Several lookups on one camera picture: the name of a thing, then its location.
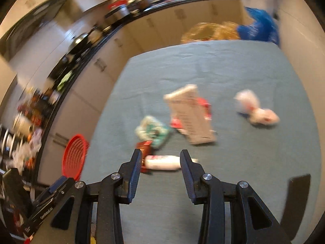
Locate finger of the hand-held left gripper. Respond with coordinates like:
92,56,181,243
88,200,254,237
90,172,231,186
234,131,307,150
33,176,76,205
2,168,31,225

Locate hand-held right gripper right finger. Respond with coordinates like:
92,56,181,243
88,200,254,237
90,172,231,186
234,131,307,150
180,149,292,244

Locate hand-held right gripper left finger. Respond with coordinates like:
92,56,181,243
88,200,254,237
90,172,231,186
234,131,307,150
33,149,143,244

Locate red plastic basket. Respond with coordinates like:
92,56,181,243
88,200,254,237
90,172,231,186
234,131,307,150
62,134,90,181

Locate white tube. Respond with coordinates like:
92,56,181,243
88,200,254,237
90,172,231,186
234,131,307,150
144,155,199,171

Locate small red box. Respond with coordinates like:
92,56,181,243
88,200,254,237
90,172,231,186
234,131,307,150
136,141,153,174

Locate green white packet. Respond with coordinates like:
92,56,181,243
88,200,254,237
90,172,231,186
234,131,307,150
134,115,171,148

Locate small red white wrapper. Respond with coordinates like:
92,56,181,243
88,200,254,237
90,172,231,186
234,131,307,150
170,117,184,131

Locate white medicine box purple stripe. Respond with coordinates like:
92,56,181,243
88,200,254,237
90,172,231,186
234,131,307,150
164,84,217,146

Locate red snack wrapper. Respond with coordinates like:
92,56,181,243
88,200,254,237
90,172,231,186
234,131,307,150
197,97,212,120

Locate knotted white plastic bag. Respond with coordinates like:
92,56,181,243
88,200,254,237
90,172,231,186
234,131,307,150
234,89,280,128

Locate crumpled clear plastic bag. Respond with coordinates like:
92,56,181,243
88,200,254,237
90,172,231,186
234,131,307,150
12,130,44,169

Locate cream electric kettle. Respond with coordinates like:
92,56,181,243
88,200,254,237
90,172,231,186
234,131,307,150
13,113,34,138

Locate cluster of sauce bottles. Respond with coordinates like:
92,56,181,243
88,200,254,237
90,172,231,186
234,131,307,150
22,86,59,123

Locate green vegetables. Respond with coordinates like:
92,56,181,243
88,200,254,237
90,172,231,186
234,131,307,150
56,71,74,92

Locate blue-grey tablecloth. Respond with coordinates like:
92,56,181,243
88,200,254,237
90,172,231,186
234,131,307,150
79,41,323,244

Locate wok with steel lid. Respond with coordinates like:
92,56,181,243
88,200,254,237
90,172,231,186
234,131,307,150
67,33,93,55

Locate cream base cabinets black counter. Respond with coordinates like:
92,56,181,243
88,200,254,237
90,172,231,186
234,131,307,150
0,0,244,186

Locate yellow plastic bag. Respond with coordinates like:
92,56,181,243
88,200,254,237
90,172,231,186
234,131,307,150
181,21,240,44

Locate steel range hood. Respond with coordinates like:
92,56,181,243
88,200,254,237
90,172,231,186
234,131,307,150
0,0,74,56

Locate steel rice cooker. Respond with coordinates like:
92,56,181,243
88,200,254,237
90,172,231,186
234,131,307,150
109,3,129,19

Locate blue plastic bag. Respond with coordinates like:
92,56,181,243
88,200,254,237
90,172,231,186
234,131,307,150
237,7,280,46

